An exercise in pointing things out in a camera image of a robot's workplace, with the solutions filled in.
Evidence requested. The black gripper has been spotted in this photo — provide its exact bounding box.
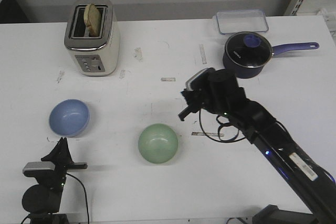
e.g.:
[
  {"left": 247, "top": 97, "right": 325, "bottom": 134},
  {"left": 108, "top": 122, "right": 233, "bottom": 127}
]
[
  {"left": 41, "top": 137, "right": 88, "bottom": 185},
  {"left": 178, "top": 78, "right": 214, "bottom": 121}
]

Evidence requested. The green bowl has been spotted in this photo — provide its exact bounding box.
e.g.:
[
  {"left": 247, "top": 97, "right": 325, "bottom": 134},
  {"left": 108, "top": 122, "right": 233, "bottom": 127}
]
[{"left": 138, "top": 123, "right": 178, "bottom": 164}]

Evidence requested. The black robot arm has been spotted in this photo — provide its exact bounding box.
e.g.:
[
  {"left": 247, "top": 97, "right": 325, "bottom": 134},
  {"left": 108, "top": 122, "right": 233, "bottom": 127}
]
[
  {"left": 22, "top": 137, "right": 90, "bottom": 223},
  {"left": 179, "top": 68, "right": 335, "bottom": 223}
]

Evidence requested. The blue bowl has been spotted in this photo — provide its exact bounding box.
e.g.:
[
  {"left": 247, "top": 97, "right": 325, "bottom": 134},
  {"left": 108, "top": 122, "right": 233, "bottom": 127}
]
[{"left": 49, "top": 99, "right": 90, "bottom": 137}]

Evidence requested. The dark blue saucepan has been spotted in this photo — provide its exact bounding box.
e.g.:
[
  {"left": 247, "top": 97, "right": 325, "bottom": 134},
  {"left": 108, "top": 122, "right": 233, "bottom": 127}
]
[{"left": 223, "top": 31, "right": 320, "bottom": 79}]

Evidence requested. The glass pot lid blue knob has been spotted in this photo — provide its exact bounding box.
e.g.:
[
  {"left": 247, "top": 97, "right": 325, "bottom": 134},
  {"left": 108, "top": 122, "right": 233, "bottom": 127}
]
[{"left": 225, "top": 31, "right": 273, "bottom": 68}]

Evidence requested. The clear plastic container lid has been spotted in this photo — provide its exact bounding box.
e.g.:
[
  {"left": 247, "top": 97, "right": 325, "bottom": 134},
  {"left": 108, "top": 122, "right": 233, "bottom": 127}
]
[{"left": 215, "top": 9, "right": 269, "bottom": 35}]

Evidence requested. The white and chrome toaster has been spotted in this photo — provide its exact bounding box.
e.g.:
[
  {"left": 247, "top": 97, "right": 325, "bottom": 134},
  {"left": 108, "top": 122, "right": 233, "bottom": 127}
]
[{"left": 64, "top": 0, "right": 120, "bottom": 77}]

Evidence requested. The slice of toast bread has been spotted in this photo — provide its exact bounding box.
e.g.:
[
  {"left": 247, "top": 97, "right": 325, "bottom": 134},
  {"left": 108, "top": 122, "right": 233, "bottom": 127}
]
[{"left": 83, "top": 4, "right": 101, "bottom": 37}]

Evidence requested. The dark object at left edge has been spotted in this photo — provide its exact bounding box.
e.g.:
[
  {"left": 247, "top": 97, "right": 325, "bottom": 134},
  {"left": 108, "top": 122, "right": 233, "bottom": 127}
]
[{"left": 1, "top": 0, "right": 30, "bottom": 24}]

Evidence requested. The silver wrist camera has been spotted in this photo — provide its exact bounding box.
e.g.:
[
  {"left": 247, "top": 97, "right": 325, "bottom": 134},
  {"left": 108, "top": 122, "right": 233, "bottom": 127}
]
[
  {"left": 185, "top": 68, "right": 215, "bottom": 91},
  {"left": 23, "top": 161, "right": 56, "bottom": 178}
]

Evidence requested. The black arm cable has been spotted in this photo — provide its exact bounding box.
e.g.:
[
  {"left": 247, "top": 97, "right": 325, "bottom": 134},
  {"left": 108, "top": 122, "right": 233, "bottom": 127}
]
[
  {"left": 65, "top": 173, "right": 90, "bottom": 222},
  {"left": 198, "top": 108, "right": 247, "bottom": 144}
]

